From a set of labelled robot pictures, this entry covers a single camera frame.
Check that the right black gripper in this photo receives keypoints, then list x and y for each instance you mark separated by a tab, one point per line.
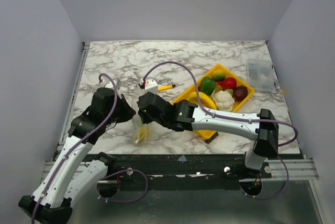
143	101

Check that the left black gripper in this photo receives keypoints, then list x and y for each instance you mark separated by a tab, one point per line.
129	111

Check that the clear zip top bag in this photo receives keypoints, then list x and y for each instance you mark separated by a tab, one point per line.
137	93

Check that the yellow lemon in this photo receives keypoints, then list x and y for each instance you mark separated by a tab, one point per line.
142	135

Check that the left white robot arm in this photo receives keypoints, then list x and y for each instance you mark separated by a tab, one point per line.
54	199

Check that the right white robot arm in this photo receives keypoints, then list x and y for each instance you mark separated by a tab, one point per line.
260	128

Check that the yellow plastic tray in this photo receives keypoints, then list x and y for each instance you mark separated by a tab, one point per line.
218	87

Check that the yellow banana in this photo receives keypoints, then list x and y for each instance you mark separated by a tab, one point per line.
205	100

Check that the green bell pepper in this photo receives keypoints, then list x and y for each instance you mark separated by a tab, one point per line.
207	85

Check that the white cauliflower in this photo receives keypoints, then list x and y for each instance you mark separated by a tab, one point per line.
223	100

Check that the yellow green mango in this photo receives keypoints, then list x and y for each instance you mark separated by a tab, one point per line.
218	75

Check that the red apple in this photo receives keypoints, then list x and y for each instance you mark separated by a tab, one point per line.
229	83

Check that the dark red plum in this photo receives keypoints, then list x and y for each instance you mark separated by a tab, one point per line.
240	93

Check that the clear plastic box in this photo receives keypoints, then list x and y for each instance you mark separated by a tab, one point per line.
260	75

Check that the yellow handled screwdriver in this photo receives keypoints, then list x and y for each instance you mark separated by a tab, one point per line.
167	87

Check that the black table front rail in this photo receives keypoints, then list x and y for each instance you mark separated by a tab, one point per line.
176	172

